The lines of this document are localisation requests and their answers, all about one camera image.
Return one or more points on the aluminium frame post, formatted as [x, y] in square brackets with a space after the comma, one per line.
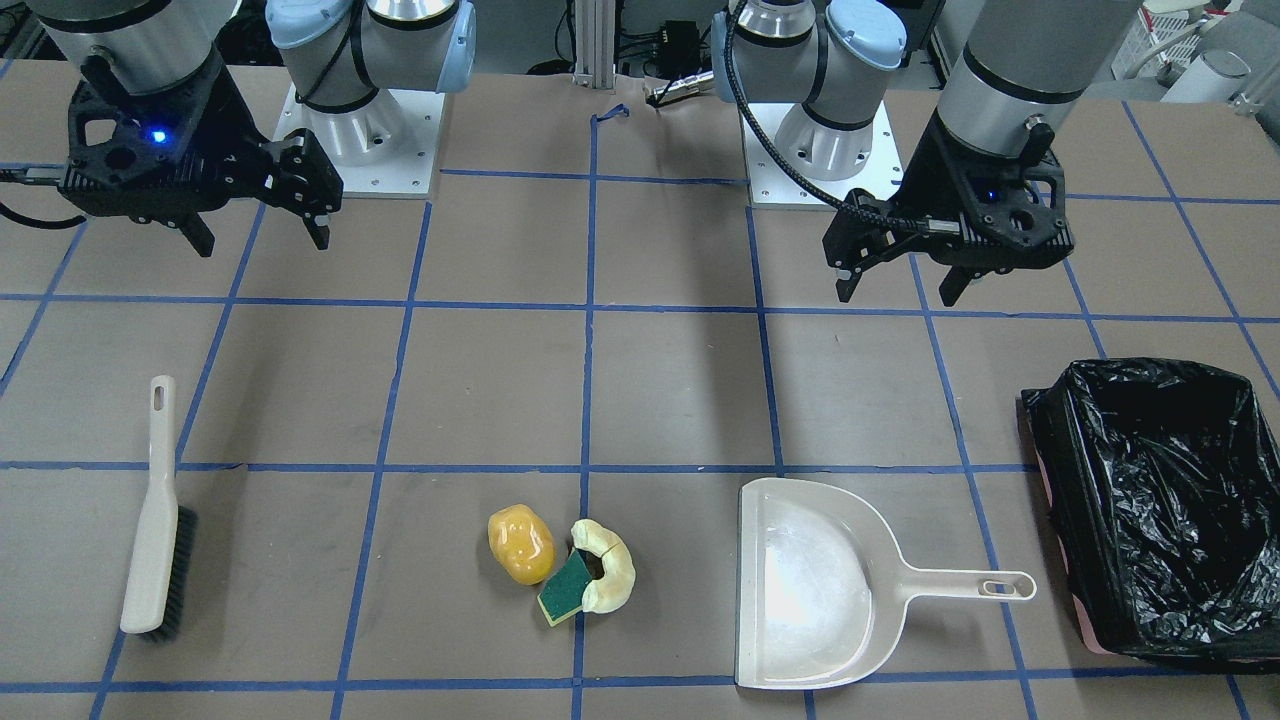
[595, 44]

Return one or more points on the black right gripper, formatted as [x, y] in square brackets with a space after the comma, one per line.
[226, 128]

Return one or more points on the bin with black bag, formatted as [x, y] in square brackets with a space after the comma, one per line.
[1162, 481]

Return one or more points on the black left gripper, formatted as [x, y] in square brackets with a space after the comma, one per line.
[928, 176]

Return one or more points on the beige plastic dustpan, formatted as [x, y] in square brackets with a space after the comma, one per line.
[824, 589]

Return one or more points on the beige hand brush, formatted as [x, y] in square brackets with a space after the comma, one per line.
[164, 537]

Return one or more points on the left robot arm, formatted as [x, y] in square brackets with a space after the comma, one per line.
[809, 81]

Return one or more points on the green yellow sponge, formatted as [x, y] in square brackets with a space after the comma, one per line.
[561, 596]

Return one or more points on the yellow potato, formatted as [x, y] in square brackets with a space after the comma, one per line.
[522, 544]

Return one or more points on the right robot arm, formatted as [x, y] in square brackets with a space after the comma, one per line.
[340, 54]

